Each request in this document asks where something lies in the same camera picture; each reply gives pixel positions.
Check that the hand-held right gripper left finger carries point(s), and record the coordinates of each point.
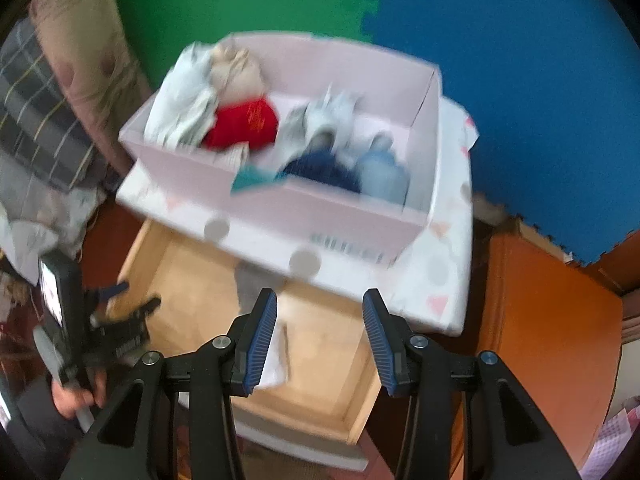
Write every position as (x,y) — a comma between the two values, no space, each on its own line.
(260,345)

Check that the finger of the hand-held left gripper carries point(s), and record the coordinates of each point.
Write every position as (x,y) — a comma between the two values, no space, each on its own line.
(145,308)
(112,294)

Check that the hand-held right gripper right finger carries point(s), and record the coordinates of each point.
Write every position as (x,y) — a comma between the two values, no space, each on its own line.
(380,345)

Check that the wooden drawer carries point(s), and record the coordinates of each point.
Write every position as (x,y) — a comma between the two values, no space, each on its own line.
(320,350)

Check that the white cardboard box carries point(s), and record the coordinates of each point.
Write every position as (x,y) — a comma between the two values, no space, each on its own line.
(325,215)

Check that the light blue knit underwear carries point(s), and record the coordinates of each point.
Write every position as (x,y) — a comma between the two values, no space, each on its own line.
(382,175)

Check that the navy floral underwear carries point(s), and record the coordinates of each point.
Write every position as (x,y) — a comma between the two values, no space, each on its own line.
(320,170)

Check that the red underwear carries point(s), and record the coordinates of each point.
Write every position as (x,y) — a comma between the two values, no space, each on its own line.
(245,122)

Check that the grey beige knit underwear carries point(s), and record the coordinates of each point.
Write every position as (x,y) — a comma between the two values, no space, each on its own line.
(295,135)

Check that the white rolled underwear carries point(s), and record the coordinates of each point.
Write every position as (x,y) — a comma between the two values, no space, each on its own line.
(272,360)

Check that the person's left hand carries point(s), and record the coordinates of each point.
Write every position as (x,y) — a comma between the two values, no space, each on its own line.
(75,402)

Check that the white printed plastic bag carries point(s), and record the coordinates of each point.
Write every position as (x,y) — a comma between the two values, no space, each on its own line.
(40,225)

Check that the white cabinet with dotted cloth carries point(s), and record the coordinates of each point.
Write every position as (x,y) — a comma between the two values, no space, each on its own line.
(440,270)

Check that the wooden chair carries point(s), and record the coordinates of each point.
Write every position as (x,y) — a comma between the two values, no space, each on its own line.
(545,335)

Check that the plaid cloth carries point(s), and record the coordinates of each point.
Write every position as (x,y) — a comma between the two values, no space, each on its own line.
(40,110)

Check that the pink floral blanket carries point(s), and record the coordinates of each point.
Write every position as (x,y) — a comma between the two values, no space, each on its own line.
(85,35)

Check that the pink patterned cloth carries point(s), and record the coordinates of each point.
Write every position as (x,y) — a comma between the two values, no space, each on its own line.
(622,445)

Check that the blue foam mat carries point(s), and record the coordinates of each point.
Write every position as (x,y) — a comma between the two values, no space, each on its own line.
(525,85)

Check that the green foam mat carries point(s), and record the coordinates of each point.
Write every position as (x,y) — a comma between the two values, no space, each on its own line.
(240,0)

